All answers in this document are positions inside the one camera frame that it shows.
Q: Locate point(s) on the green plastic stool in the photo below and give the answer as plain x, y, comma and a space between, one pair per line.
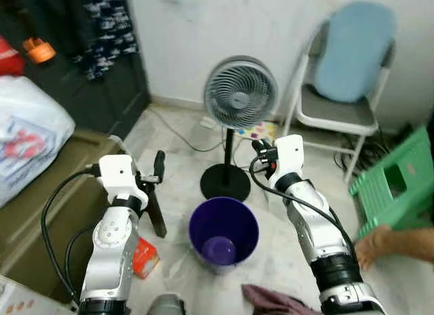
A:
400, 186

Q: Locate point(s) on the person's bare forearm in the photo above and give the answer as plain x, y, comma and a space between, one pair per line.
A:
413, 244

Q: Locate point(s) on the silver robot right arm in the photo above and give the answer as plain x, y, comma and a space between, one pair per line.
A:
319, 227

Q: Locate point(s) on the person's bare hand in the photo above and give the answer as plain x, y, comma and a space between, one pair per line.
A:
374, 247

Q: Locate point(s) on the white power strip coloured dots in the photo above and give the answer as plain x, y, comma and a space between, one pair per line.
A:
261, 132

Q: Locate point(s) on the black stand legs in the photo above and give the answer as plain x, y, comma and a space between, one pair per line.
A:
156, 213

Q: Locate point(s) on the grey standing fan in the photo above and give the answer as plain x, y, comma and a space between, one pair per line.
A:
241, 91

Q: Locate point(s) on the small red carton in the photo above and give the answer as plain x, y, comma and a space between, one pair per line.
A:
146, 257

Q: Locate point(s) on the white folding chair grey seat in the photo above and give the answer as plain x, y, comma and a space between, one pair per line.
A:
336, 115

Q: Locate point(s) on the purple plastic bucket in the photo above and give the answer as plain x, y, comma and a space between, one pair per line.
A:
224, 227

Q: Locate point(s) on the white plastic bag red print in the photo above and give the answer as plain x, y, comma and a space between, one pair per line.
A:
30, 138

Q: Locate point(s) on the black cabinet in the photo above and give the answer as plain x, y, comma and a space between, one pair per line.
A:
61, 91

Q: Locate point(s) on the grey robot left leg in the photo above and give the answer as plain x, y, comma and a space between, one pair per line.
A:
166, 305

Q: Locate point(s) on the light blue cushion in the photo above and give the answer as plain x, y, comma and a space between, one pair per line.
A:
356, 50

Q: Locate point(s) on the maroon cloth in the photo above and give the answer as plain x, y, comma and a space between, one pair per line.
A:
271, 301

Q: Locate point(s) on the dark patterned hanging garment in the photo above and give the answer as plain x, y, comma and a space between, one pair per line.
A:
108, 30

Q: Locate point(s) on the small orange object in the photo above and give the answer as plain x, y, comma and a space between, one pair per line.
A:
38, 50

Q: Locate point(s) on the white carton red marks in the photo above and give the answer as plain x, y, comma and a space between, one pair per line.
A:
17, 298

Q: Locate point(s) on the red cloth item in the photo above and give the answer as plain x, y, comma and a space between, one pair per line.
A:
10, 57

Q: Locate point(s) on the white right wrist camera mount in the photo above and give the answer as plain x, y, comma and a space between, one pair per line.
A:
288, 159

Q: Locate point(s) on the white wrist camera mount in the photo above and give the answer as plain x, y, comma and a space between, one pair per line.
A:
121, 176
288, 159

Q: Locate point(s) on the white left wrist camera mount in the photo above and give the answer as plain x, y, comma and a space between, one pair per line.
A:
121, 176

